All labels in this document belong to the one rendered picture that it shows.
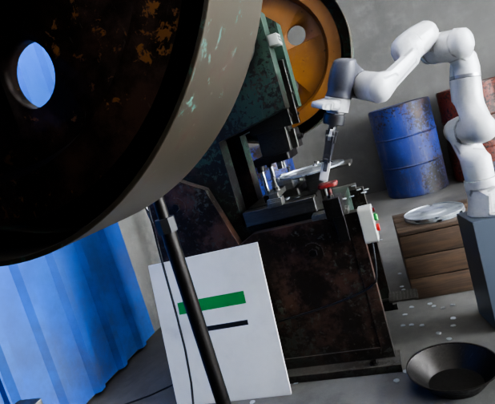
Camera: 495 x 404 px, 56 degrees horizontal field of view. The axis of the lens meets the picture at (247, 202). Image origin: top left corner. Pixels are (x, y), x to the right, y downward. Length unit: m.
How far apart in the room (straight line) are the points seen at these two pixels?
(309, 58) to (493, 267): 1.24
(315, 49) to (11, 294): 1.75
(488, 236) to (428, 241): 0.46
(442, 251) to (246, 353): 1.06
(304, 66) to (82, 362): 1.78
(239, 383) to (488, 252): 1.09
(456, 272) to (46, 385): 1.92
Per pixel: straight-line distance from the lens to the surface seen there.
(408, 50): 1.74
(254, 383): 1.98
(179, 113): 0.53
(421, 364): 1.88
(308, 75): 2.37
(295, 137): 1.96
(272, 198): 1.83
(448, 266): 2.43
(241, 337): 1.94
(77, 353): 2.45
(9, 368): 2.13
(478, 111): 1.92
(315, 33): 2.38
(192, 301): 1.30
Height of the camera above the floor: 1.00
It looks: 8 degrees down
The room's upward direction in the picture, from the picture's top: 16 degrees counter-clockwise
